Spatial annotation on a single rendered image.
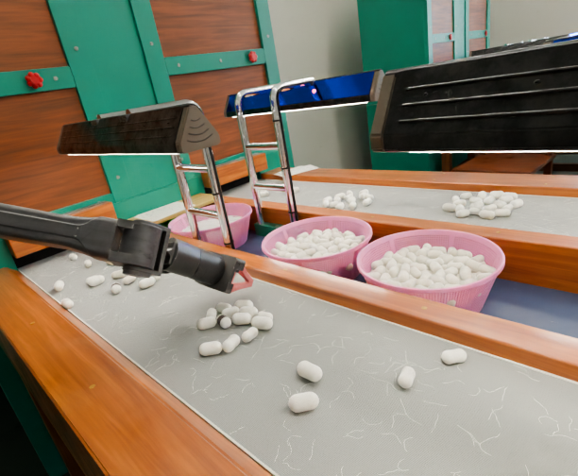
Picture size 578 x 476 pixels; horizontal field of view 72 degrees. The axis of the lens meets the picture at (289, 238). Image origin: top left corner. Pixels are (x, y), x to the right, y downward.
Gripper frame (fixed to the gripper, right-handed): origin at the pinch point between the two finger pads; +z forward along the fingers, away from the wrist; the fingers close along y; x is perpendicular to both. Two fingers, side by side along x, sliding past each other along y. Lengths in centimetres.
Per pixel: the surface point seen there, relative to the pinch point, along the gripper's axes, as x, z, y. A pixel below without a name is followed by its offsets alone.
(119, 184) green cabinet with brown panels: -17, -2, 75
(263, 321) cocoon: 5.5, -6.1, -13.2
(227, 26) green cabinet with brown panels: -92, 13, 76
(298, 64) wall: -173, 125, 167
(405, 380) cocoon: 5.5, -5.0, -38.7
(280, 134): -40.2, 10.5, 19.5
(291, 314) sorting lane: 3.1, -0.3, -13.7
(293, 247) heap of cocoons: -11.5, 15.6, 6.2
